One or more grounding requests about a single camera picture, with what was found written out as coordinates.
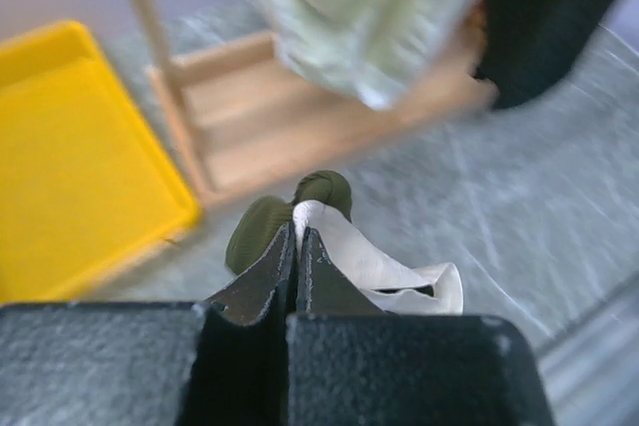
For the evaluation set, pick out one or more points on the olive green underwear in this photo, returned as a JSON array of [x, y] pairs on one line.
[[323, 201]]

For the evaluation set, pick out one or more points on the pale green hanging underwear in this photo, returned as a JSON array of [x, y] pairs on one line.
[[371, 50]]

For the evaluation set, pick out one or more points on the yellow plastic bin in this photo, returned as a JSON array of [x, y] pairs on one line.
[[87, 189]]

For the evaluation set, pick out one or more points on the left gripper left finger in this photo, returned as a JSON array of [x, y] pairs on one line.
[[261, 293]]

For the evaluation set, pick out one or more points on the wooden clothes rack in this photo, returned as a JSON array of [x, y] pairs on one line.
[[242, 123]]

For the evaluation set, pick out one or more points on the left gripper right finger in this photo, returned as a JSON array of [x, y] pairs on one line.
[[322, 289]]

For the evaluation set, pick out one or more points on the black striped hanging underwear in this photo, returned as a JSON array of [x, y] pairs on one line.
[[533, 44]]

